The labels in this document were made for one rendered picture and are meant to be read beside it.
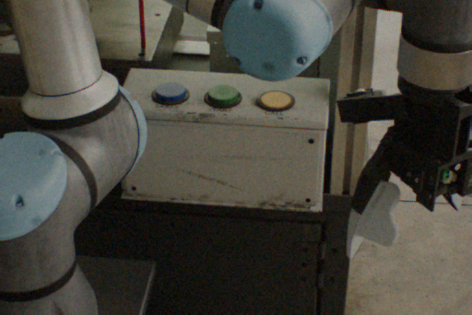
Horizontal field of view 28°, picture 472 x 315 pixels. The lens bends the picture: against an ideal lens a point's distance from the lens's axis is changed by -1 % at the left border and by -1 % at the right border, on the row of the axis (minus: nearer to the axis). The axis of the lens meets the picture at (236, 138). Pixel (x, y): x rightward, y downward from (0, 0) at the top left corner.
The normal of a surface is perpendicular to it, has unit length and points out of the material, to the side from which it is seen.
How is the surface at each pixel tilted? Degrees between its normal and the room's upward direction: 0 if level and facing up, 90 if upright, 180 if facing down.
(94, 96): 38
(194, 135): 90
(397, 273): 0
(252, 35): 90
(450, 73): 90
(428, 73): 90
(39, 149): 8
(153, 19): 0
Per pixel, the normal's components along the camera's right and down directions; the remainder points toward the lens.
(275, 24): -0.41, 0.51
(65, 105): 0.02, -0.28
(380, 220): -0.70, -0.20
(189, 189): -0.11, 0.55
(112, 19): 0.00, -0.83
